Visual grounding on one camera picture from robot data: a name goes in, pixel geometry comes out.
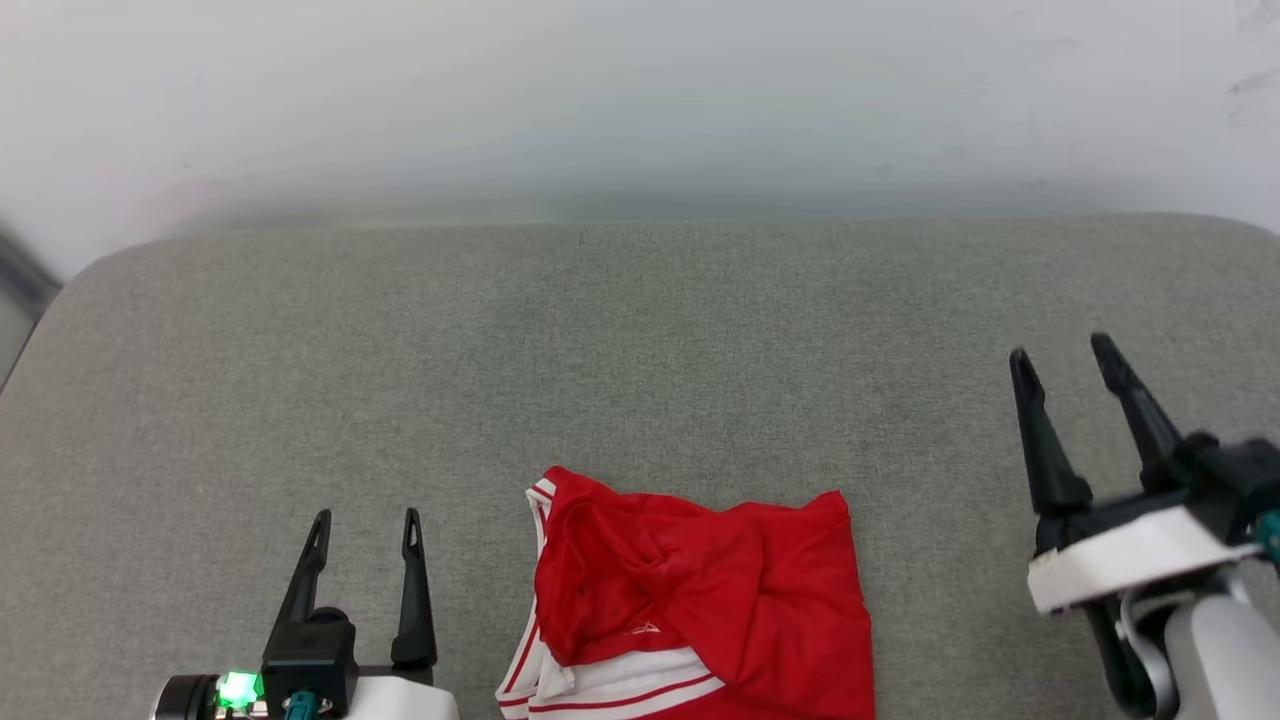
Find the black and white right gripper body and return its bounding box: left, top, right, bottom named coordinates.
left=1026, top=432, right=1280, bottom=615

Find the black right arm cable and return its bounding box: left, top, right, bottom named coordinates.
left=1083, top=588, right=1183, bottom=720

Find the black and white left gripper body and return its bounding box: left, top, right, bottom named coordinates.
left=150, top=606, right=461, bottom=720

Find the red and white sports jersey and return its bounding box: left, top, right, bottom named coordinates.
left=494, top=465, right=877, bottom=720

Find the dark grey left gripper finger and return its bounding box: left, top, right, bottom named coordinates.
left=391, top=507, right=439, bottom=669
left=265, top=509, right=333, bottom=653

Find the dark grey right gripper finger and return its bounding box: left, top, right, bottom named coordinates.
left=1089, top=332, right=1187, bottom=491
left=1008, top=348, right=1094, bottom=518

